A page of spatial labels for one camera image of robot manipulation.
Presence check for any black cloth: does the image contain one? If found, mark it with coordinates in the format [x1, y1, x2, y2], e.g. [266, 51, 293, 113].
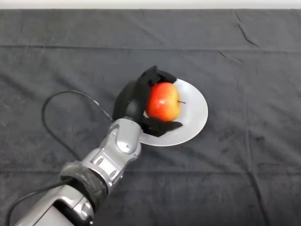
[0, 8, 301, 226]

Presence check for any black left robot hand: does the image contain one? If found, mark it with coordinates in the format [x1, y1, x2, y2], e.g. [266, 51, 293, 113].
[111, 65, 183, 138]

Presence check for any red and yellow apple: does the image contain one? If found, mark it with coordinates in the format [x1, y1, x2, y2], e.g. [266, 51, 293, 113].
[145, 82, 186, 122]

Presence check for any black cable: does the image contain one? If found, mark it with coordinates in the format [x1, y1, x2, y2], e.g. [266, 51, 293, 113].
[5, 90, 113, 226]

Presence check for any white round plate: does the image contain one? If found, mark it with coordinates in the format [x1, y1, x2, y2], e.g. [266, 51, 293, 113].
[138, 78, 209, 147]

